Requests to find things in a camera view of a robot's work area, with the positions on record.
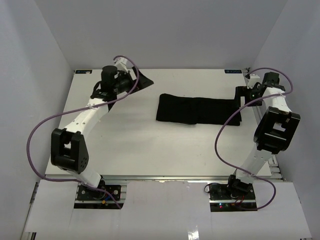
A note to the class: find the right black logo sticker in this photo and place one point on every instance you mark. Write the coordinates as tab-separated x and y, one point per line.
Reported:
233	71

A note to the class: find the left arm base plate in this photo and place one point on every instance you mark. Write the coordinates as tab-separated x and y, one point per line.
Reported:
89	199

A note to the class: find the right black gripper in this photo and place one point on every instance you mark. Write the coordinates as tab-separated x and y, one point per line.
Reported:
240	91

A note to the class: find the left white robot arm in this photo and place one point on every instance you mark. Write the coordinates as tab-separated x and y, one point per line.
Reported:
68	150

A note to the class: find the black t-shirt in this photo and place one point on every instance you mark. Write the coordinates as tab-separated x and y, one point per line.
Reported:
194	110

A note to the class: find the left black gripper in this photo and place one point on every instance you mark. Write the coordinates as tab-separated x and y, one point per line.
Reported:
143	82

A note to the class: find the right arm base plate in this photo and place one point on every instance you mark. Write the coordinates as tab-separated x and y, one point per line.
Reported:
222	201

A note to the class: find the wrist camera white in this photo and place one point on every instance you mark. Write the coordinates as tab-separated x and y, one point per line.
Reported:
121	64
252	80

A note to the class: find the aluminium front rail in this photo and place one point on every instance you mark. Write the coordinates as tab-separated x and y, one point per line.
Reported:
165	177

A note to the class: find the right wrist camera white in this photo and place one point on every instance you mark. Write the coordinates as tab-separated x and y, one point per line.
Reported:
252	80

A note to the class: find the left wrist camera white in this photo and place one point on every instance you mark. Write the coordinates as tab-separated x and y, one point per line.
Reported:
121	64

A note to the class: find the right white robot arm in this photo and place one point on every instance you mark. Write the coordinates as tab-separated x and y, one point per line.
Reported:
291	123

